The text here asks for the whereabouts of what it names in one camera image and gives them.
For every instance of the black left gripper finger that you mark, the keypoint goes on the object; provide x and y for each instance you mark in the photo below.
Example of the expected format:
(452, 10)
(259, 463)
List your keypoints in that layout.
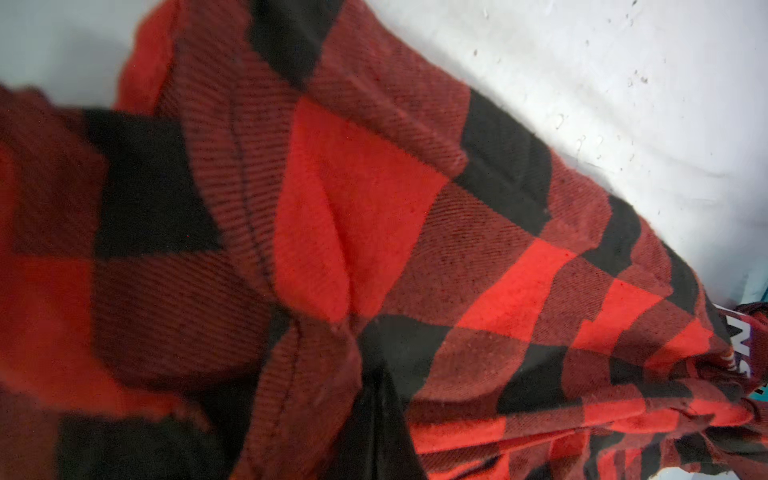
(375, 443)

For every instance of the red black plaid shirt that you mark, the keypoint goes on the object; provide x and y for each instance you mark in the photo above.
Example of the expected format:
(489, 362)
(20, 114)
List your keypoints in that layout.
(286, 198)

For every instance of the teal plastic basket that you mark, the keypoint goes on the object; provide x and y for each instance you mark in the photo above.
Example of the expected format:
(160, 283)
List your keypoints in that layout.
(760, 394)

